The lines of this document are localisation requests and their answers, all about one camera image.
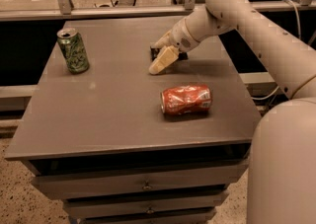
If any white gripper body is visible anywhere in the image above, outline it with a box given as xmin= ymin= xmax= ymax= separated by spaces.
xmin=169 ymin=18 xmax=199 ymax=52

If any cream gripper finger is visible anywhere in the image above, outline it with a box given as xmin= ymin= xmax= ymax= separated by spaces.
xmin=153 ymin=31 xmax=171 ymax=49
xmin=149 ymin=45 xmax=179 ymax=75

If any black rxbar chocolate wrapper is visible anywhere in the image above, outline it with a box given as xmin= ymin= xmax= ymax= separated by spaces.
xmin=151 ymin=46 xmax=188 ymax=63

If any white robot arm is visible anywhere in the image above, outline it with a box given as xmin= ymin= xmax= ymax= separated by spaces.
xmin=149 ymin=0 xmax=316 ymax=224

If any red crushed coke can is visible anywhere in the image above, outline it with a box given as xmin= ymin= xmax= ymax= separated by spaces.
xmin=160 ymin=85 xmax=212 ymax=115

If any green soda can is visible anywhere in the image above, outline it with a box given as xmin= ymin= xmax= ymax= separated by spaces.
xmin=57 ymin=28 xmax=90 ymax=74

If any grey drawer cabinet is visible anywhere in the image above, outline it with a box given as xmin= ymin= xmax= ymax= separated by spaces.
xmin=4 ymin=15 xmax=265 ymax=224

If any top grey drawer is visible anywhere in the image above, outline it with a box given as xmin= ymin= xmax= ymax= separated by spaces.
xmin=32 ymin=160 xmax=248 ymax=199

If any grey drawer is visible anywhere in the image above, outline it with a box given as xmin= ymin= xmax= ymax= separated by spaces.
xmin=80 ymin=207 xmax=216 ymax=224
xmin=64 ymin=189 xmax=228 ymax=218
xmin=32 ymin=160 xmax=248 ymax=199

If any middle grey drawer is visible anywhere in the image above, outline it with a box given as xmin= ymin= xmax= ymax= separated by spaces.
xmin=64 ymin=189 xmax=228 ymax=218

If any bottom grey drawer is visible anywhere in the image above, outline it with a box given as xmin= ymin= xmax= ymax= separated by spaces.
xmin=80 ymin=207 xmax=216 ymax=224

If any white cable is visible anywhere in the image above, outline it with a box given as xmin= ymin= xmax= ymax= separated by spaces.
xmin=251 ymin=0 xmax=302 ymax=102

